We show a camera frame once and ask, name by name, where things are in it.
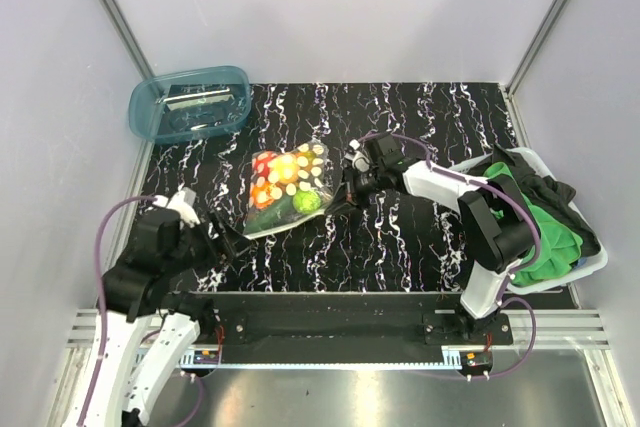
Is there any white laundry basket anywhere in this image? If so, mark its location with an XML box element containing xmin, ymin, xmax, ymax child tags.
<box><xmin>452</xmin><ymin>145</ymin><xmax>608</xmax><ymax>295</ymax></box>

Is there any clear polka dot zip bag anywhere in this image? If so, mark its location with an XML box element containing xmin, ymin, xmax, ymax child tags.
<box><xmin>244</xmin><ymin>140</ymin><xmax>333</xmax><ymax>239</ymax></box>

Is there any green fake lime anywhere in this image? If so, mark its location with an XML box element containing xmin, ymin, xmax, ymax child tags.
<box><xmin>293</xmin><ymin>190</ymin><xmax>323</xmax><ymax>215</ymax></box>

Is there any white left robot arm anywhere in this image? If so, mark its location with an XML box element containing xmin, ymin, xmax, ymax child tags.
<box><xmin>65</xmin><ymin>206</ymin><xmax>251</xmax><ymax>426</ymax></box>

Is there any red fake apple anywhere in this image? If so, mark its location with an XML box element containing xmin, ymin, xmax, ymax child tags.
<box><xmin>252</xmin><ymin>151</ymin><xmax>279</xmax><ymax>184</ymax></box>

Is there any black cloth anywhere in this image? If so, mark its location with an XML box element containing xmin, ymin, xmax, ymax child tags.
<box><xmin>490</xmin><ymin>144</ymin><xmax>601</xmax><ymax>257</ymax></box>

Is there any dark green fake cucumber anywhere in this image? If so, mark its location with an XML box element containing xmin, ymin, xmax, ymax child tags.
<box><xmin>245</xmin><ymin>196</ymin><xmax>299</xmax><ymax>234</ymax></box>

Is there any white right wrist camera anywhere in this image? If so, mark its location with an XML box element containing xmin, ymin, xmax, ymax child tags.
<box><xmin>345</xmin><ymin>139</ymin><xmax>370</xmax><ymax>172</ymax></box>

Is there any orange fake fruit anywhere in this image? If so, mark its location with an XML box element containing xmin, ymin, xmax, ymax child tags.
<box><xmin>249</xmin><ymin>183</ymin><xmax>284</xmax><ymax>210</ymax></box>

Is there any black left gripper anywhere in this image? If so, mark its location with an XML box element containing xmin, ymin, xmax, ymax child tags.
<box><xmin>166</xmin><ymin>207</ymin><xmax>254</xmax><ymax>274</ymax></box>

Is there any yellow fake fruit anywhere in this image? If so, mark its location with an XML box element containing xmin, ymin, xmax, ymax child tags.
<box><xmin>268</xmin><ymin>154</ymin><xmax>309</xmax><ymax>184</ymax></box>

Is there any green cloth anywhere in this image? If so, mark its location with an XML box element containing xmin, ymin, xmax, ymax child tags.
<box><xmin>483</xmin><ymin>163</ymin><xmax>581</xmax><ymax>287</ymax></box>

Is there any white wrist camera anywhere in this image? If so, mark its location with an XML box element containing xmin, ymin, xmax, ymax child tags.
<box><xmin>345</xmin><ymin>139</ymin><xmax>370</xmax><ymax>172</ymax></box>
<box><xmin>152</xmin><ymin>187</ymin><xmax>201</xmax><ymax>227</ymax></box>

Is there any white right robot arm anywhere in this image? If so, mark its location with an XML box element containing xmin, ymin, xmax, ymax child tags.
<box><xmin>325</xmin><ymin>133</ymin><xmax>542</xmax><ymax>344</ymax></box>

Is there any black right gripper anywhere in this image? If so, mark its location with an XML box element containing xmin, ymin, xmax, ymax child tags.
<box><xmin>325</xmin><ymin>164</ymin><xmax>386</xmax><ymax>219</ymax></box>

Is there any blue transparent plastic container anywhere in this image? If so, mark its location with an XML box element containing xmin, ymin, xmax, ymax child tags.
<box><xmin>128</xmin><ymin>66</ymin><xmax>252</xmax><ymax>145</ymax></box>

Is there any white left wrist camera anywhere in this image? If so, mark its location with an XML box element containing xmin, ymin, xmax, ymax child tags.
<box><xmin>152</xmin><ymin>187</ymin><xmax>201</xmax><ymax>227</ymax></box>

